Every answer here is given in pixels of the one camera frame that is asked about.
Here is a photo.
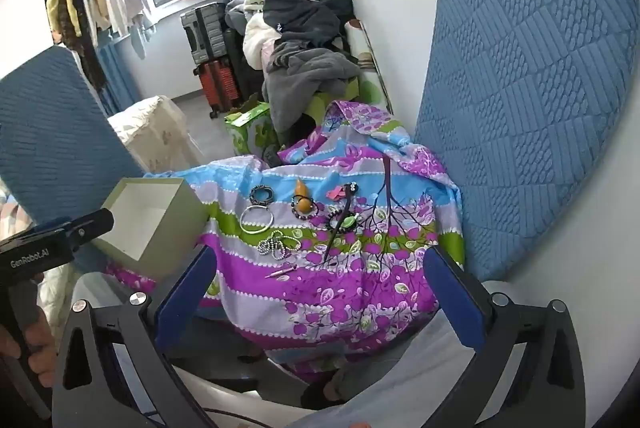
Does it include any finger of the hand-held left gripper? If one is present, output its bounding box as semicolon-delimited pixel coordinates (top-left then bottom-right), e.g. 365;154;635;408
61;208;115;255

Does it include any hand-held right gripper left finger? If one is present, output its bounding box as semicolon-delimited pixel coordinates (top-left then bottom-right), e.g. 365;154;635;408
51;245;218;428

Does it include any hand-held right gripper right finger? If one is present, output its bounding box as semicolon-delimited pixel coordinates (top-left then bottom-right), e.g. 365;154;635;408
422;245;586;428

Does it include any pale green box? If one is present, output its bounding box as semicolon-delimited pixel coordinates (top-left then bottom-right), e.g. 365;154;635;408
90;177;210;280

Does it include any silver bangle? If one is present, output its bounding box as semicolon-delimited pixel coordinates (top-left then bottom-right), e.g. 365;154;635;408
239;205;275;235

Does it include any silver bead chain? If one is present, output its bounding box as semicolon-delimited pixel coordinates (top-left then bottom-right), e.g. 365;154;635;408
257;231;303;261

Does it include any dark braided bracelet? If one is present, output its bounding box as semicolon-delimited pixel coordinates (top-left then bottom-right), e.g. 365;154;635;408
249;185;276;206

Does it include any green pendant bracelet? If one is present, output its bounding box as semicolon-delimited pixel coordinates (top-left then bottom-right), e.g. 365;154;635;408
322;208;361;233

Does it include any black hair stick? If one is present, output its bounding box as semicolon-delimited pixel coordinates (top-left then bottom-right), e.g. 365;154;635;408
322;181;360;263

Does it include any orange gourd pendant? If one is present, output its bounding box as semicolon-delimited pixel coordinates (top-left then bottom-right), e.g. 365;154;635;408
292;179;312;214

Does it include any person's left hand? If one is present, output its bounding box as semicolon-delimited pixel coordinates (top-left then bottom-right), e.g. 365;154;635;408
0;303;59;390

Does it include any light grey cloth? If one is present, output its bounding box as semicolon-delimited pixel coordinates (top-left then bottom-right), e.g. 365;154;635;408
290;308;481;428

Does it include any blue ribbed cushion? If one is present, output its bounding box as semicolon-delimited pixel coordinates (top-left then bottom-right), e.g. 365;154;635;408
0;44;146;221

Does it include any purple floral blanket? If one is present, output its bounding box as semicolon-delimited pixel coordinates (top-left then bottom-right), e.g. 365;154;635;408
107;101;466;384

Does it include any cream quilted furniture cover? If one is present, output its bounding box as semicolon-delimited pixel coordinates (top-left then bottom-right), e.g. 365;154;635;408
107;96;201;174

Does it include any green cardboard carton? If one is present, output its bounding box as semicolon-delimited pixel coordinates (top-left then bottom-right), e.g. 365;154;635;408
223;101;281;159

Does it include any red suitcase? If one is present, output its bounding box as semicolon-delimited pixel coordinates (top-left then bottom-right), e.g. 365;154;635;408
194;57;238;118

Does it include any black suitcase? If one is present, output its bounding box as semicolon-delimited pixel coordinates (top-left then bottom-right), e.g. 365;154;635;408
222;28;263;104

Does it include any grey suitcase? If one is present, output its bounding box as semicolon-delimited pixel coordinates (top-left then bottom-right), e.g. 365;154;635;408
180;3;228;62

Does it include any blue quilted mattress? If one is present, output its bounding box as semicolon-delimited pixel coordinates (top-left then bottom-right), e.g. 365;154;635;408
415;0;640;284

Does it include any green cloth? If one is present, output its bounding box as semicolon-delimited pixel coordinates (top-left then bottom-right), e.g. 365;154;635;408
307;78;361;119

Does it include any grey fleece garment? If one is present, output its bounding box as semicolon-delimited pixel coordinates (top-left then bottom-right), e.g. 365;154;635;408
262;41;361;134

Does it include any white fluffy garment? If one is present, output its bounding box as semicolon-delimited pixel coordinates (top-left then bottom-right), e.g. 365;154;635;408
243;16;281;69

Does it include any navy jacket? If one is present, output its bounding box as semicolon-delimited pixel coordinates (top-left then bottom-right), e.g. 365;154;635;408
262;0;353;46

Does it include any folded metal frame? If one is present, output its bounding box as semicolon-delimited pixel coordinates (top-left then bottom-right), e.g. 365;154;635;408
350;21;396;114

